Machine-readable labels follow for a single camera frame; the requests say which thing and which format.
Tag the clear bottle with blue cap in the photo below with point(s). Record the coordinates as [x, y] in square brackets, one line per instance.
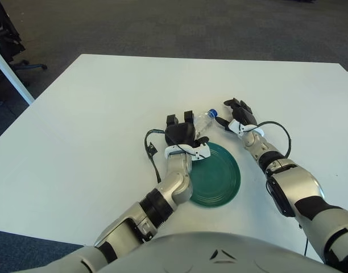
[203, 120]

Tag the green round plate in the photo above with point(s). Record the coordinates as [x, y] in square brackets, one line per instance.
[219, 176]

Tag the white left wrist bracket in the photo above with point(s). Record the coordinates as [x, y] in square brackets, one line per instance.
[191, 152]

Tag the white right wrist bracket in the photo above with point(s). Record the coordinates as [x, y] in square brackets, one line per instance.
[236, 126]

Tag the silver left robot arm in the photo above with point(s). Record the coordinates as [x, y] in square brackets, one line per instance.
[151, 204]

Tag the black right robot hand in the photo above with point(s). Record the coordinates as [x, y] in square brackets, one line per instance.
[243, 113]

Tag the black office chair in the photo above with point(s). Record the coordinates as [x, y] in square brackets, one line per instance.
[9, 34]

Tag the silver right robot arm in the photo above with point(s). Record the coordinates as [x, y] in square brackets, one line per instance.
[299, 185]

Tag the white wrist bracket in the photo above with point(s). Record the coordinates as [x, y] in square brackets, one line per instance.
[191, 152]
[236, 126]

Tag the silver robot torso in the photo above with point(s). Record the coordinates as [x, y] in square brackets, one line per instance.
[205, 253]

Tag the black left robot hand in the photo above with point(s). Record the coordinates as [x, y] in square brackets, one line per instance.
[181, 132]

